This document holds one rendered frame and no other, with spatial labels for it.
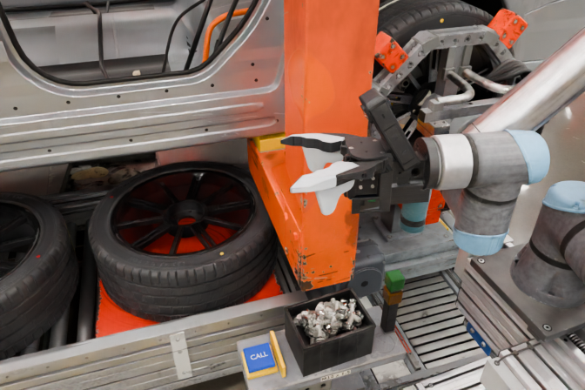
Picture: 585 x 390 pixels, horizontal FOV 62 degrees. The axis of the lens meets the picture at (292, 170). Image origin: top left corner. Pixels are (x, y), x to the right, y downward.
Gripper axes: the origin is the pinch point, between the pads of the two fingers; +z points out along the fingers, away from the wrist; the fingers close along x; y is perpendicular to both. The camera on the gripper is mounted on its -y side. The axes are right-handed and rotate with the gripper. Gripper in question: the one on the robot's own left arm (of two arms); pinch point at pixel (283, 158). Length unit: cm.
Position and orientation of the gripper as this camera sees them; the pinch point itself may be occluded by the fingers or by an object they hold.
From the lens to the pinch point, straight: 63.8
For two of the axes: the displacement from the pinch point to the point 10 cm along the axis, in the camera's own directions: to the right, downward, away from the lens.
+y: 0.3, 9.0, 4.4
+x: -1.0, -4.4, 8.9
